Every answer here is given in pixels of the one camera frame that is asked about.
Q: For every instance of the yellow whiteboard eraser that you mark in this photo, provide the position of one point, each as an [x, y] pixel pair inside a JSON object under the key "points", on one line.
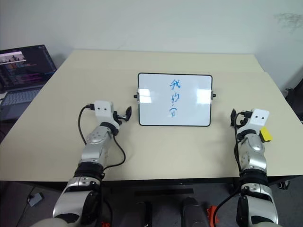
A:
{"points": [[267, 135]]}

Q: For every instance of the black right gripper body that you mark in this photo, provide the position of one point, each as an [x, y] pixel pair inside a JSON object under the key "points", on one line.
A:
{"points": [[241, 121]]}

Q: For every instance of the grey power adapter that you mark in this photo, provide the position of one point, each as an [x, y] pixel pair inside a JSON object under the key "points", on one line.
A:
{"points": [[35, 199]]}

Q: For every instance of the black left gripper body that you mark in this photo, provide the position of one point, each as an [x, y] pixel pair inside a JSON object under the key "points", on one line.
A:
{"points": [[115, 117]]}

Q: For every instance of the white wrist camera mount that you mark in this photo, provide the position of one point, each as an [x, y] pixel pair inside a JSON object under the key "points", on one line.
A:
{"points": [[258, 120], [104, 113]]}

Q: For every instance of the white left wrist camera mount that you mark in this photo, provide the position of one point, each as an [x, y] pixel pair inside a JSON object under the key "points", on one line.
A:
{"points": [[104, 113]]}

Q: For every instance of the open grey laptop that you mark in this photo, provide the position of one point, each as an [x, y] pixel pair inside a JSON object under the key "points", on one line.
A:
{"points": [[23, 71]]}

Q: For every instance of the orange plastic part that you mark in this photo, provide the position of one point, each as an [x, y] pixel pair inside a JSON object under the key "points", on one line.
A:
{"points": [[211, 211], [105, 224]]}

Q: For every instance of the dark rounded shape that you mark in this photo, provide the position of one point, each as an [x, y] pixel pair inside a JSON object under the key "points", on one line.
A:
{"points": [[193, 212]]}

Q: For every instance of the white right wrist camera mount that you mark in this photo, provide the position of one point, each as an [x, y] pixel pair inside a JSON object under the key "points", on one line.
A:
{"points": [[258, 120]]}

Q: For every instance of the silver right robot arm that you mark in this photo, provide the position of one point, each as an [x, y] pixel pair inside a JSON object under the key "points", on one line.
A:
{"points": [[254, 160]]}

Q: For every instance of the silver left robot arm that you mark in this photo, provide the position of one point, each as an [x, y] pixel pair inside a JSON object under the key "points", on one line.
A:
{"points": [[94, 151]]}

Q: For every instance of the black chair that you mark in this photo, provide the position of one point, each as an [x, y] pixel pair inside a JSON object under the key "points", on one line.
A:
{"points": [[296, 99]]}

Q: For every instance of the small black-framed whiteboard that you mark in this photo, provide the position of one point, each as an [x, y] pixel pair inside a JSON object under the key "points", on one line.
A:
{"points": [[174, 99]]}

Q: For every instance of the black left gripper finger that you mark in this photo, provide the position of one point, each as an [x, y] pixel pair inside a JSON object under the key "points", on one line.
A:
{"points": [[128, 113]]}

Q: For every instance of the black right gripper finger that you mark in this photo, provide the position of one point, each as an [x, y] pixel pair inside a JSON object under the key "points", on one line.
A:
{"points": [[233, 117]]}

